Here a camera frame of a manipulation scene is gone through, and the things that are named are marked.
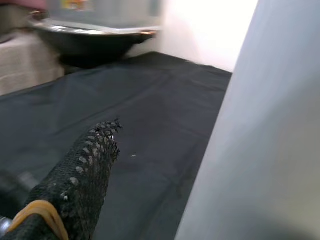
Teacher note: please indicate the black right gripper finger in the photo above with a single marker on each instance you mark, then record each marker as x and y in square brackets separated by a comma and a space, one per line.
[82, 180]

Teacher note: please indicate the white plastic table leg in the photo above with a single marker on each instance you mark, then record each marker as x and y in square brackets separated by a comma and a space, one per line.
[262, 125]

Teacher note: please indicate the black table cloth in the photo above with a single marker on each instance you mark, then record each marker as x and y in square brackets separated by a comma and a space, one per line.
[137, 100]

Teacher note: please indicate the black wok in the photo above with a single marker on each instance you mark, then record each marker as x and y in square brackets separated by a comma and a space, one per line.
[95, 47]

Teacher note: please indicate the clear plastic storage box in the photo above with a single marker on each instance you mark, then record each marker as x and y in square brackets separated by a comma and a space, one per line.
[107, 12]

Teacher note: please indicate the pink plastic container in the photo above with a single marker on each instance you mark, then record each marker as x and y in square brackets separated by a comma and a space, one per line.
[30, 3]

